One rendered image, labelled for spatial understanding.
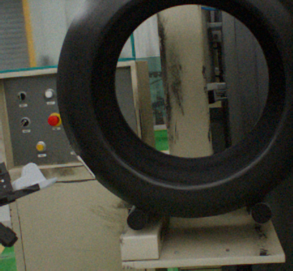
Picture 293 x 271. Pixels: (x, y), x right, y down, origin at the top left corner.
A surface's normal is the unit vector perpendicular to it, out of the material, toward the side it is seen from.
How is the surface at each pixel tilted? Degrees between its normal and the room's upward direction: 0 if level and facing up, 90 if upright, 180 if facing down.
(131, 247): 90
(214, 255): 0
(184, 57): 90
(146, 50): 90
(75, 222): 90
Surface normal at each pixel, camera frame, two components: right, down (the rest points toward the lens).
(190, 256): -0.10, -0.99
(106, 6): -0.24, 0.00
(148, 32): 0.05, 0.11
